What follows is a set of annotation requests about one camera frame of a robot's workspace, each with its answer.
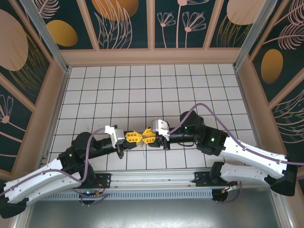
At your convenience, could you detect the aluminium table edge strip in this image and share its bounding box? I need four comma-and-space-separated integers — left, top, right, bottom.
42, 67, 71, 164
234, 67, 263, 155

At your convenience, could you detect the grey metal sheet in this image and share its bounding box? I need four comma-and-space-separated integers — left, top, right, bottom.
22, 198, 285, 228

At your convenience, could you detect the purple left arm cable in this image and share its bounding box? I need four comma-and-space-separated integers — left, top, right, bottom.
0, 127, 107, 198

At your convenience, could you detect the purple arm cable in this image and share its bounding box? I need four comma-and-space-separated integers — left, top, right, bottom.
0, 127, 107, 198
168, 103, 304, 167

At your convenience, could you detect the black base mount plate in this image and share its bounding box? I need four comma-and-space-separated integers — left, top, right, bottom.
194, 171, 216, 188
94, 172, 112, 190

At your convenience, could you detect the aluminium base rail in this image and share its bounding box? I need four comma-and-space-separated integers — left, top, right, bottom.
95, 171, 214, 190

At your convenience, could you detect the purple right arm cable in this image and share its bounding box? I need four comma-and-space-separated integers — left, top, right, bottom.
168, 103, 304, 167

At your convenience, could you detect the thin base wire bundle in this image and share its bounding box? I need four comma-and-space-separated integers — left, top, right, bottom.
79, 181, 106, 198
220, 184, 239, 193

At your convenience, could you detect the perforated grey cable duct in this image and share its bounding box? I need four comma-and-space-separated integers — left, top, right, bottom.
45, 189, 214, 202

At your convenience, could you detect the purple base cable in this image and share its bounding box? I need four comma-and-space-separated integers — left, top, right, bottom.
79, 192, 111, 208
212, 182, 243, 205

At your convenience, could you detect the aluminium frame post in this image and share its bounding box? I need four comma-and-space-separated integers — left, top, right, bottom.
270, 193, 295, 228
233, 0, 278, 70
19, 0, 71, 73
9, 213, 33, 228

